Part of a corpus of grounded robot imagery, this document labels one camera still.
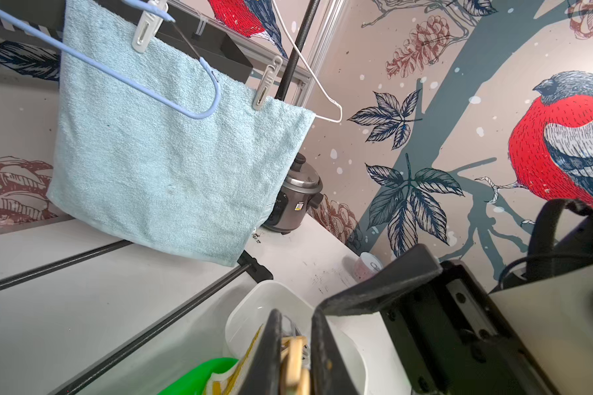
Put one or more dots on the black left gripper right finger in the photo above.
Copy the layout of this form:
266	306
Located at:
329	373

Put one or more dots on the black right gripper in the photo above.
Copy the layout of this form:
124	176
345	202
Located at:
449	336

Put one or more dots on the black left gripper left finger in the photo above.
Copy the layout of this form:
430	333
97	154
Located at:
264	372

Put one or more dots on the beige clothespin yellow towel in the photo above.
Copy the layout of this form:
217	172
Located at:
295	378

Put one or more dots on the yellow striped towel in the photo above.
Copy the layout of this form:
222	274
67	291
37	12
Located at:
231	382

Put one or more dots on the white hanger with blue towel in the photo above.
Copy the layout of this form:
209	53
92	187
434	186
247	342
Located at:
297	56

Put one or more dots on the white clothespin blue towel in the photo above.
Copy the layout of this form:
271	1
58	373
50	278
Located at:
266	82
154	13

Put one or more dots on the light blue towel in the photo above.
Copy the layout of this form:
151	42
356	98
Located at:
194	181

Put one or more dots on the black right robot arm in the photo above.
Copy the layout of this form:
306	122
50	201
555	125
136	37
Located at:
561	243

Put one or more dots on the green plastic basket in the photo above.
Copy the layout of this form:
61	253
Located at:
195	381

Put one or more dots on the white rectangular tray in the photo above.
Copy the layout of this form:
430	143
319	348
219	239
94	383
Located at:
253	311

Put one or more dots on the black clothes rack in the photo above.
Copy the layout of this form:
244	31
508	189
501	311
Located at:
56	327

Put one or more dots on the silver rice cooker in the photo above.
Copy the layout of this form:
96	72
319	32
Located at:
300	190

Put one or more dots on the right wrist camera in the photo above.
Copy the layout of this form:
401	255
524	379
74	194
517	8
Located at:
554	320

